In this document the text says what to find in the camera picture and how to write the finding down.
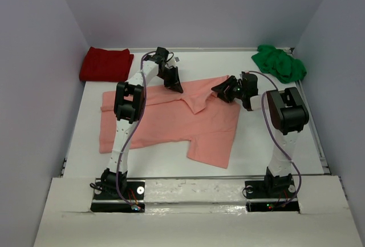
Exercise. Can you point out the folded red t shirt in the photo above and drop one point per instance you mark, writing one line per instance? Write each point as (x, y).
(101, 65)

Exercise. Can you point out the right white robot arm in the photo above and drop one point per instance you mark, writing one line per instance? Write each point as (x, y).
(285, 115)

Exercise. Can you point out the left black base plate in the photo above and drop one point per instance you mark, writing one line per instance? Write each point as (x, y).
(108, 201)

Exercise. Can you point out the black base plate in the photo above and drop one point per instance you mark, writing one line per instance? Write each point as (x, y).
(258, 199)
(108, 201)

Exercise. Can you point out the crumpled green t shirt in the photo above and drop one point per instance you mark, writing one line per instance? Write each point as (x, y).
(276, 62)

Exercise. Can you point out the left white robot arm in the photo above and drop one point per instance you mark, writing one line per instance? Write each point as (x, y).
(129, 106)

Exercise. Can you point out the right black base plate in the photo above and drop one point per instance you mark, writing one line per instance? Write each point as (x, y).
(258, 199)

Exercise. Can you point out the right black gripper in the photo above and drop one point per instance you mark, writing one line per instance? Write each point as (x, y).
(231, 90)

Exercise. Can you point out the pink t shirt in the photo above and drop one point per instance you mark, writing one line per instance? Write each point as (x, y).
(197, 115)

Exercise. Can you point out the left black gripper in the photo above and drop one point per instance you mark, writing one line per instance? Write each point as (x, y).
(170, 73)

